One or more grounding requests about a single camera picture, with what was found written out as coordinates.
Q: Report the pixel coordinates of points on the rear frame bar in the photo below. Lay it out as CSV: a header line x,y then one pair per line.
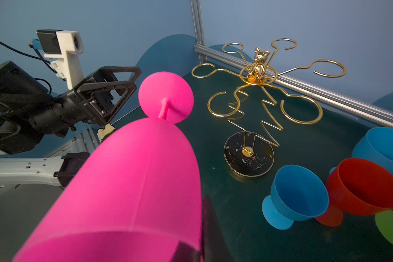
x,y
366,111

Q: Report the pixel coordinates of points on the blue wine glass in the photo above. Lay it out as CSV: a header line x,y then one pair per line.
x,y
376,146
297,194

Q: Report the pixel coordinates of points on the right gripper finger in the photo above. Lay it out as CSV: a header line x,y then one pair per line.
x,y
213,246

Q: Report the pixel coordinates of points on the red wine glass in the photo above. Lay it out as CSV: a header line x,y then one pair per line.
x,y
358,187

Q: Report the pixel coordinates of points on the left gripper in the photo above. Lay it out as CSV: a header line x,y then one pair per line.
x,y
98,99

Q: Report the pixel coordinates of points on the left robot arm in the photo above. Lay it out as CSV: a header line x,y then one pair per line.
x,y
28,112

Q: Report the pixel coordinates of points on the pink wine glass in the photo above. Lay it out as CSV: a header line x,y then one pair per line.
x,y
137,198

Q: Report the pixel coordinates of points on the left frame post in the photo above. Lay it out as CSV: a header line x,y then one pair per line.
x,y
198,22

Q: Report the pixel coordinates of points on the black glove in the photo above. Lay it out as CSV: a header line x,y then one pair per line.
x,y
105,132

